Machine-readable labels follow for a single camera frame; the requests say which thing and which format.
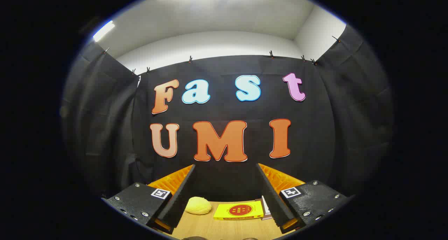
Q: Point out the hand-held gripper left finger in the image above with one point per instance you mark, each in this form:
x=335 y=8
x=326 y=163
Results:
x=175 y=205

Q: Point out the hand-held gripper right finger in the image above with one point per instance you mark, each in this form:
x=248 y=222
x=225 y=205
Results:
x=274 y=201

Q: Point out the yellow plush bun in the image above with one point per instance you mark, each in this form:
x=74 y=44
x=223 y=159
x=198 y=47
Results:
x=198 y=205

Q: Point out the yellow book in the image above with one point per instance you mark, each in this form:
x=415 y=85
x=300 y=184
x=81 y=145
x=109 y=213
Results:
x=238 y=210

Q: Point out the row of cloth clips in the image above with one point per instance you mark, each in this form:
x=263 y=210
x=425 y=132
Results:
x=190 y=59

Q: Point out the ceiling light panel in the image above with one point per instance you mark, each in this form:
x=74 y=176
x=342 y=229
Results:
x=104 y=30

